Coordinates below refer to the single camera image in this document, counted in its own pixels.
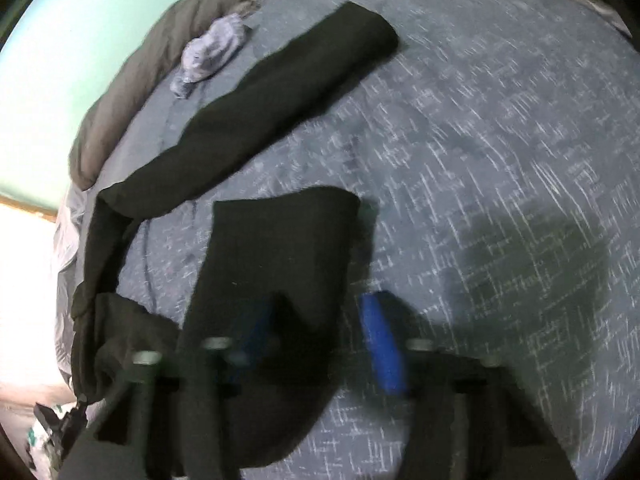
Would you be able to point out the blue checked cloth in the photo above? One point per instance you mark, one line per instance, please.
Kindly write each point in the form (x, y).
(210, 55)

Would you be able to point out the wooden window frame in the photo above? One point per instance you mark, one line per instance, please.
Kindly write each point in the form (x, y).
(25, 208)

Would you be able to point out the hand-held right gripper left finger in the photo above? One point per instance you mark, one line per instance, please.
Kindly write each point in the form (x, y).
(250, 332)

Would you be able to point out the bed with blue sheet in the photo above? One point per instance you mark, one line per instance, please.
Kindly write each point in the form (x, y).
(500, 160)

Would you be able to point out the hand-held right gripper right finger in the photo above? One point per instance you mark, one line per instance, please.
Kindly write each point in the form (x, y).
(382, 345)

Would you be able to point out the light grey sheet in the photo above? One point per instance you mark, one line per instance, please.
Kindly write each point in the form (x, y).
(67, 260)

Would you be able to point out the black pants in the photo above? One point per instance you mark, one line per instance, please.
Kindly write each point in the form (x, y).
(280, 100)

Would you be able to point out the small dark grey cloth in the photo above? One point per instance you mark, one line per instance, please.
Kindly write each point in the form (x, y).
(246, 9)

